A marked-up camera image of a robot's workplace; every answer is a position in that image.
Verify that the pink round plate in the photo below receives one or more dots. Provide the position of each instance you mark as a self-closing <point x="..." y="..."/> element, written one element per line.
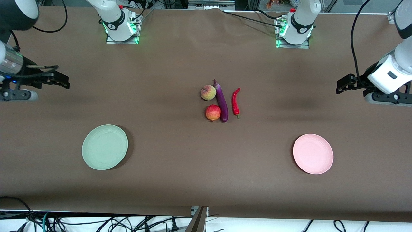
<point x="313" y="154"/>

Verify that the red pomegranate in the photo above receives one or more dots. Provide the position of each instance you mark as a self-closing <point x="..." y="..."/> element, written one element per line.
<point x="212" y="112"/>

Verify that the brown table cover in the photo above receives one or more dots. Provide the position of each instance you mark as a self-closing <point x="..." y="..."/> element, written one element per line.
<point x="161" y="71"/>

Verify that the red chili pepper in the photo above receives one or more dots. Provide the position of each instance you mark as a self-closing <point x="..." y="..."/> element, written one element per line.
<point x="235" y="103"/>

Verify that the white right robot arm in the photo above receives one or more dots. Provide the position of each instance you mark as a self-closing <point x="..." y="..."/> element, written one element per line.
<point x="117" y="19"/>

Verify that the orange background object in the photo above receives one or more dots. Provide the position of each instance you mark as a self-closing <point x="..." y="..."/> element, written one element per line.
<point x="276" y="3"/>

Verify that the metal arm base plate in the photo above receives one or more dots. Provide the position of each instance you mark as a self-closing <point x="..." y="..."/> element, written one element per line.
<point x="111" y="40"/>
<point x="303" y="46"/>

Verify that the grey metal beam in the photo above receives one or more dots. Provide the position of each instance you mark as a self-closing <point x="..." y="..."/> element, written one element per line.
<point x="198" y="220"/>

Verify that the yellow pink peach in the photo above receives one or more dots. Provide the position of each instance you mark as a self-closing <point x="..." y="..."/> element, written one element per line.
<point x="208" y="93"/>

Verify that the green round plate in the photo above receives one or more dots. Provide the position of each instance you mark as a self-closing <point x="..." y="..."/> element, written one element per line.
<point x="104" y="147"/>

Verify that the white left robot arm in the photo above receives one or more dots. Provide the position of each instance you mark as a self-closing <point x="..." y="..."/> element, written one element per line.
<point x="299" y="22"/>

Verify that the purple eggplant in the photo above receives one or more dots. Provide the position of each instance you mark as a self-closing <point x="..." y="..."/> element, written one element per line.
<point x="222" y="103"/>

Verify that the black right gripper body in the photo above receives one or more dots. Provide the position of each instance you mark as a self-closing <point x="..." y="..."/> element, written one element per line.
<point x="34" y="78"/>

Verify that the metal table corner bracket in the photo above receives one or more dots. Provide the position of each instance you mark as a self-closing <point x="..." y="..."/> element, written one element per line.
<point x="391" y="16"/>

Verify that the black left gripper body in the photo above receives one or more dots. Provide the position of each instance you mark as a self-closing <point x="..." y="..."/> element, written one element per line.
<point x="361" y="81"/>

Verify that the metal frame rail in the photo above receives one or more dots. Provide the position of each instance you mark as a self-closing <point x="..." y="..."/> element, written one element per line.
<point x="210" y="4"/>

